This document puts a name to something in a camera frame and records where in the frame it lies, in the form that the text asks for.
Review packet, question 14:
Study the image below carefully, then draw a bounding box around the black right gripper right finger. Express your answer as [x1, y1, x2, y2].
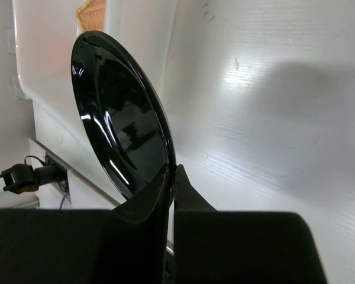
[174, 165, 327, 283]

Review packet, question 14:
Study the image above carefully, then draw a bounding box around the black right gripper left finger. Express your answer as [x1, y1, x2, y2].
[0, 166, 169, 283]

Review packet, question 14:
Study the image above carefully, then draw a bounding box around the black round plate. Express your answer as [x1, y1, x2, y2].
[70, 31, 176, 198]

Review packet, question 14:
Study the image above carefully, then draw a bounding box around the woven bamboo tray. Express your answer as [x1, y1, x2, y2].
[76, 0, 107, 32]

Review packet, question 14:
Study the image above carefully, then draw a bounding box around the translucent white plastic bin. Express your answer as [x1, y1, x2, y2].
[10, 0, 178, 149]

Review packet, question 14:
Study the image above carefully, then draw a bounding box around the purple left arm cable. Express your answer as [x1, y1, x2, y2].
[57, 192, 72, 210]

